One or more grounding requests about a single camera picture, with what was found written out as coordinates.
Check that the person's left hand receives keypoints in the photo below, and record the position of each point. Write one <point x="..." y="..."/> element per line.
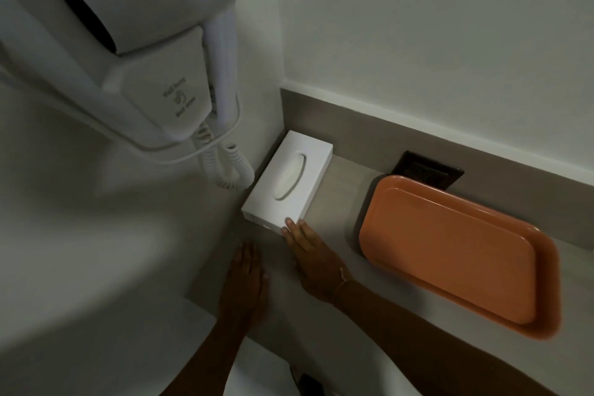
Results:
<point x="243" y="293"/>

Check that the person's right hand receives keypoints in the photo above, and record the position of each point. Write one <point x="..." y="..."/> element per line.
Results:
<point x="318" y="270"/>

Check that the person's right fingers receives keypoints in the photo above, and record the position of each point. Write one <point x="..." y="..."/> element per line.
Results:
<point x="302" y="235"/>

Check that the person's left fingers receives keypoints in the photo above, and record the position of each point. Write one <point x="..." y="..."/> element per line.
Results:
<point x="247" y="263"/>

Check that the white tissue box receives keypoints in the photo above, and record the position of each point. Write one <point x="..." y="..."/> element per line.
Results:
<point x="283" y="163"/>

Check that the person's left forearm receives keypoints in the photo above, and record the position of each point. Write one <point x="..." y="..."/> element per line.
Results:
<point x="211" y="361"/>

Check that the person's right forearm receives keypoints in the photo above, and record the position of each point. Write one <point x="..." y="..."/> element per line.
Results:
<point x="431" y="349"/>

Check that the orange plastic tray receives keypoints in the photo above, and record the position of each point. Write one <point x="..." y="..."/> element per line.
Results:
<point x="457" y="261"/>

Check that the white hair dryer holder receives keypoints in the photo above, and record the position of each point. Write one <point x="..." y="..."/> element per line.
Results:
<point x="153" y="98"/>

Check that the dark wall socket plate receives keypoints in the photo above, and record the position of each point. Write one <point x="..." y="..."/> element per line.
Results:
<point x="429" y="171"/>

